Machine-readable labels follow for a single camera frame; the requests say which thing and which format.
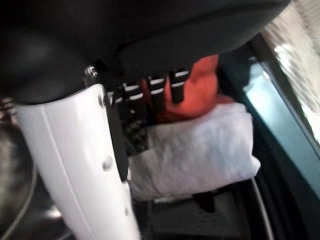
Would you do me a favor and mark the white cloth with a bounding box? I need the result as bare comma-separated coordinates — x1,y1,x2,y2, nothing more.
128,102,262,201

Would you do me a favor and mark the red cloth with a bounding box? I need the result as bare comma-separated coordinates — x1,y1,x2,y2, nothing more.
139,56,235,124

